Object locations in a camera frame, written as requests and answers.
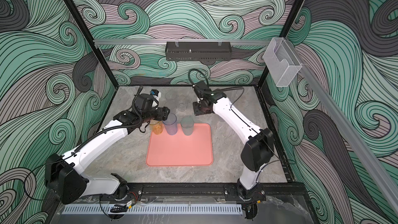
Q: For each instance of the white slotted cable duct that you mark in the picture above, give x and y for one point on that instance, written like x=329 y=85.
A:
x=139 y=209

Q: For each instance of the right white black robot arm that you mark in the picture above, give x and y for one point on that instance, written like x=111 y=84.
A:
x=258 y=142

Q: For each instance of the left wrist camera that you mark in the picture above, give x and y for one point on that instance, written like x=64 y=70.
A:
x=147 y=101

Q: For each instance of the small clear faceted glass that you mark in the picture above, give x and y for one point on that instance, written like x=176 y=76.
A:
x=182 y=107

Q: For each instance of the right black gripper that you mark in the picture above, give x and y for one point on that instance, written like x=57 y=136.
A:
x=198 y=111

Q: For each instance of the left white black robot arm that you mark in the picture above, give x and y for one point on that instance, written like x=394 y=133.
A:
x=65 y=174

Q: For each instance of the yellow plastic cup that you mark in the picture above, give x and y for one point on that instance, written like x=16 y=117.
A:
x=156 y=126

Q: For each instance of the green plastic cup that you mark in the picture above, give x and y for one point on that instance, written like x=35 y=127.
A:
x=187 y=125

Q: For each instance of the aluminium rail back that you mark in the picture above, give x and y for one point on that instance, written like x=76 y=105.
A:
x=142 y=41

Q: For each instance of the clear acrylic wall holder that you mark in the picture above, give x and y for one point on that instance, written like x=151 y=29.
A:
x=282 y=61

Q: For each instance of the aluminium rail right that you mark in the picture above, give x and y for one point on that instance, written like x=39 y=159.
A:
x=376 y=170

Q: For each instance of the aluminium rail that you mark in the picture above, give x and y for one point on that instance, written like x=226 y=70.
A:
x=142 y=41
x=376 y=170

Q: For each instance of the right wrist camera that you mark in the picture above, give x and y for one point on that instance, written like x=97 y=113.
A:
x=201 y=88

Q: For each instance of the blue plastic cup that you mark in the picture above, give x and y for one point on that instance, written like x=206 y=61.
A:
x=171 y=124

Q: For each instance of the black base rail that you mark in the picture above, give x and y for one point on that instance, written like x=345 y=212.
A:
x=208 y=189

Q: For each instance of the pink tray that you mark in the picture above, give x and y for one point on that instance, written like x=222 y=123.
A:
x=180 y=150

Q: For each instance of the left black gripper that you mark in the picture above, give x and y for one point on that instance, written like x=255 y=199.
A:
x=162 y=113

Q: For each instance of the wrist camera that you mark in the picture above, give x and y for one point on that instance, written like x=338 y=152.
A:
x=147 y=101
x=201 y=88

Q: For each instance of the black perforated wall shelf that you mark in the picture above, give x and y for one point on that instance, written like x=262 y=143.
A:
x=198 y=51

